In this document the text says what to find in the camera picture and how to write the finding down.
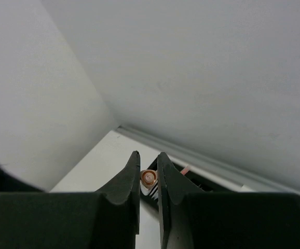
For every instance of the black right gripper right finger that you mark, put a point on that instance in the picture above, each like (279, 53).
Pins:
(200, 219)

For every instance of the red pen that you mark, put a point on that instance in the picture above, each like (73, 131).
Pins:
(185, 170)

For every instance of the black slotted pen holder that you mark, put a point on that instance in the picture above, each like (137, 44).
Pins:
(191, 180)

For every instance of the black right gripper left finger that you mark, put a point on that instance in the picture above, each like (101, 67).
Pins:
(106, 218)

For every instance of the beige capped white marker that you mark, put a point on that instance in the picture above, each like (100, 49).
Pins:
(148, 180)

